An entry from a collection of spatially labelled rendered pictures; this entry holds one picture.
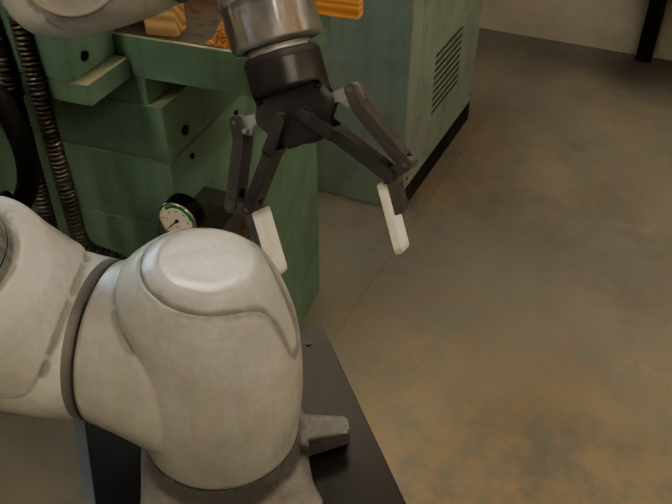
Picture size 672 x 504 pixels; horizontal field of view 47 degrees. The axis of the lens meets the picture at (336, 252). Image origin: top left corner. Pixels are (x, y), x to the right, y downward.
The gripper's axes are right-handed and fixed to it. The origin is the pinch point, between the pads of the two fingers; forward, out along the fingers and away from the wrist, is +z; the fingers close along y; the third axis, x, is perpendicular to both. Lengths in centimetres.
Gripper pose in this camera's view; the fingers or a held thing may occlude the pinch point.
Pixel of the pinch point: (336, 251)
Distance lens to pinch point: 77.4
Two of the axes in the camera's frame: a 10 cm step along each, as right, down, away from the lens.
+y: -9.0, 1.8, 3.9
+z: 2.6, 9.5, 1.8
